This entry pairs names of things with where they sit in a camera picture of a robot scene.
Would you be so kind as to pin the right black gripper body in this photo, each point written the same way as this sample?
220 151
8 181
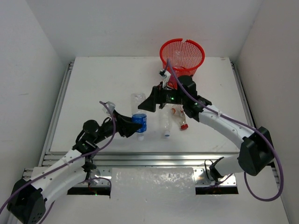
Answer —
169 96

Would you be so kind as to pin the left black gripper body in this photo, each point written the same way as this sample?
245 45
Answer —
122 126

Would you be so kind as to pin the blue label bottle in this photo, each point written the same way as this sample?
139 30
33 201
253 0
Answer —
138 115

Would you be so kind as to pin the clear bottle blue cap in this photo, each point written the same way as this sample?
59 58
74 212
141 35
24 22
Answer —
166 122

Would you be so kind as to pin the red cap clear bottle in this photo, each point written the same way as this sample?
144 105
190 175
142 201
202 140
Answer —
179 116

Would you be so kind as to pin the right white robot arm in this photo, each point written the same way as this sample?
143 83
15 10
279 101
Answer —
254 145

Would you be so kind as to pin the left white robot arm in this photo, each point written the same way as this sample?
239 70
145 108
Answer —
30 199

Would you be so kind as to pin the red mesh plastic bin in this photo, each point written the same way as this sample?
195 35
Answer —
183 56

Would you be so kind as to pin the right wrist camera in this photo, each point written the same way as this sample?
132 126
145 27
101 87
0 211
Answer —
166 83

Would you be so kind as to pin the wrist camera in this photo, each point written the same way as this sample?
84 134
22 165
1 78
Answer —
166 83
108 108

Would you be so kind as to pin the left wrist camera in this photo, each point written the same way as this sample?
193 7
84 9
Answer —
108 108

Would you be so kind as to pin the left aluminium side rail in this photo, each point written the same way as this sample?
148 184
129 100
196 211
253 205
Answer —
56 113

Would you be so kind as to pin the aluminium side rail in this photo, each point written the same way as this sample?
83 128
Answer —
56 113
246 107

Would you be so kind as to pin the right aluminium side rail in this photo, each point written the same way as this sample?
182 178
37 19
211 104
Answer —
246 107

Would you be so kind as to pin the aluminium front rail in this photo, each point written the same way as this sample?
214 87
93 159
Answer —
198 162

